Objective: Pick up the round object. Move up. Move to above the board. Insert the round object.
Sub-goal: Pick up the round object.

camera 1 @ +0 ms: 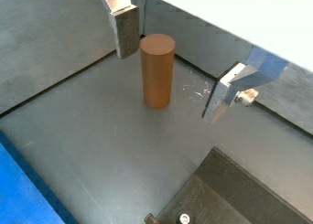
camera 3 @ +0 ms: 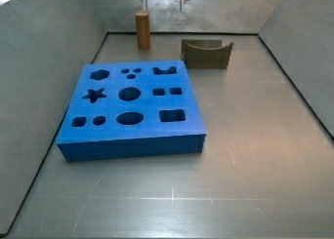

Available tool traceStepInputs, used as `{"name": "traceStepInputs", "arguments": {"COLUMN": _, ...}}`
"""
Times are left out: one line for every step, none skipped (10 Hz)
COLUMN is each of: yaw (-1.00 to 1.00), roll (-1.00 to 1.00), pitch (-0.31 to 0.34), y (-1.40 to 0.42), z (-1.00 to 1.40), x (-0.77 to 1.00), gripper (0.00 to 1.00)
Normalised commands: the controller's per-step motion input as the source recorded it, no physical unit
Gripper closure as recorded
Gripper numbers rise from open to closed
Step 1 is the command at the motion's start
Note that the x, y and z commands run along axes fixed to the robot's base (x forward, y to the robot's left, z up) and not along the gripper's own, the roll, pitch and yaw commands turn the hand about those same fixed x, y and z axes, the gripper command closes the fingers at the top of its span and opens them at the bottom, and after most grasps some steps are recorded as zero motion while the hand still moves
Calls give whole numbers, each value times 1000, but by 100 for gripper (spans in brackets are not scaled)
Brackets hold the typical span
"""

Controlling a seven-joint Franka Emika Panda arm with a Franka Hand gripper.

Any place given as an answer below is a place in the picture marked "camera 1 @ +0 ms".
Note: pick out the blue shape sorting board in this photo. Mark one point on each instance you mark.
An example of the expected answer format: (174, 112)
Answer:
(27, 200)

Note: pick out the black curved holder stand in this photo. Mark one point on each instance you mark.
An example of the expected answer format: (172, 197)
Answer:
(225, 195)

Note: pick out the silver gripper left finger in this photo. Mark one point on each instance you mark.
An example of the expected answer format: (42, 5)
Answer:
(124, 17)

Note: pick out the brown round cylinder peg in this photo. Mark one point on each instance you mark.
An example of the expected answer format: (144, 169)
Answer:
(157, 57)

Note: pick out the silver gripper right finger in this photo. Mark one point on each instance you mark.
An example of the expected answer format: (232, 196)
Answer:
(236, 84)

